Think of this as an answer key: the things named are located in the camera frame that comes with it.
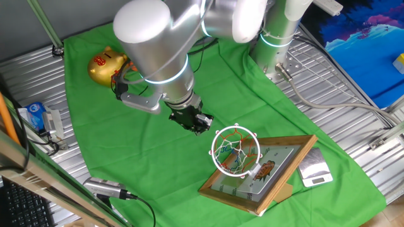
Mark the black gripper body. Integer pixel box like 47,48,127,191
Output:
169,105,203,129

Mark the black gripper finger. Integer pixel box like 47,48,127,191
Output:
184,122,205,136
193,112,215,131

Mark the white mini basketball hoop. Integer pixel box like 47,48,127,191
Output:
208,122,295,195

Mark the green cloth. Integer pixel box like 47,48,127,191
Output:
62,0,388,227

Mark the gold piggy bank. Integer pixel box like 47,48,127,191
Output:
87,45,129,88

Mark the silver kitchen scale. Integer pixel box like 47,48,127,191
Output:
296,147,334,189

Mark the blue tissue pack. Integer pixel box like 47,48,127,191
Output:
17,101,48,132

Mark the wooden beam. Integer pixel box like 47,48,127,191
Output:
0,127,133,227

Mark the green metal pole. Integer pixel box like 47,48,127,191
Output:
27,0,64,50

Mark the white power strip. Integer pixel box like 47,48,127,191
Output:
312,0,344,16

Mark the blue painted poster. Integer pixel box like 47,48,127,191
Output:
299,0,404,110

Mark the orange pole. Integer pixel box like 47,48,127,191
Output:
0,91,21,146

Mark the black keyboard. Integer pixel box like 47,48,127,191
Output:
0,178,56,227

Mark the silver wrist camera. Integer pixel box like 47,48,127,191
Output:
121,92,162,115

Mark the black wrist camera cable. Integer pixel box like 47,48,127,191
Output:
110,37,219,101

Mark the wooden picture frame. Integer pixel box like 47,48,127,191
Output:
198,134,319,217

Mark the silver ribbed camera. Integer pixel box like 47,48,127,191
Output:
82,176,138,201

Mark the aluminium camera bracket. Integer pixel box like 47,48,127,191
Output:
47,132,69,151

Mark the thick grey robot cable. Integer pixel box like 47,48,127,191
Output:
275,62,401,126

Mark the silver side camera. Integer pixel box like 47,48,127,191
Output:
42,109,64,135

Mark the thick black cable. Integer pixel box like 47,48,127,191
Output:
0,74,31,173

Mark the aluminium profile rail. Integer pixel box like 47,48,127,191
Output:
383,94,404,114
368,121,404,151

